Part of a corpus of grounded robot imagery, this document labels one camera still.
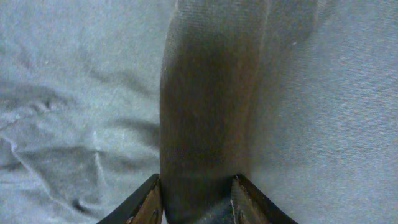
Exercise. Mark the black t-shirt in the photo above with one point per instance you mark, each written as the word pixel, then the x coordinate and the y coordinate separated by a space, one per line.
pixel 80 111

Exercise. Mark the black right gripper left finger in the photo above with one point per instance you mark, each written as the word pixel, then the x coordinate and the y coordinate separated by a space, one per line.
pixel 143 206

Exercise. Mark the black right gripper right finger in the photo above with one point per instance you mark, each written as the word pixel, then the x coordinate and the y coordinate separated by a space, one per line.
pixel 251 206

